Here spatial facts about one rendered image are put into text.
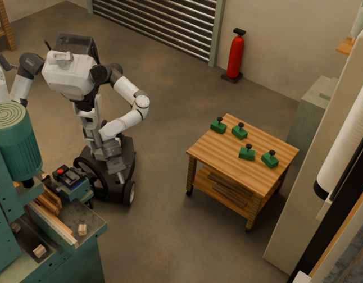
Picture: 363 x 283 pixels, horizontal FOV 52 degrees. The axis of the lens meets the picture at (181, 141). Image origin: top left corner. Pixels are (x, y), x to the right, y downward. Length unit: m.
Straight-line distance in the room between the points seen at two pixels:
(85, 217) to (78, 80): 0.72
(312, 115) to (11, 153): 2.32
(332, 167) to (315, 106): 1.39
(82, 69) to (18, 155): 0.67
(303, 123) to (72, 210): 2.05
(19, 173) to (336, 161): 1.37
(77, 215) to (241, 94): 2.73
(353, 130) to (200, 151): 1.35
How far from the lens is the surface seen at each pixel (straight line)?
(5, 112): 1.61
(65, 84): 2.12
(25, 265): 1.98
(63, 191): 1.98
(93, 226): 1.90
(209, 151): 2.74
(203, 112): 3.89
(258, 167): 2.71
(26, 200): 1.90
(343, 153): 1.72
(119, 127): 1.82
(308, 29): 3.94
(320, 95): 3.21
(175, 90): 4.15
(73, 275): 2.26
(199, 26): 4.52
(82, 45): 2.17
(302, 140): 3.35
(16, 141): 1.59
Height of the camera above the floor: 2.48
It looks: 44 degrees down
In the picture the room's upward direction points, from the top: 5 degrees clockwise
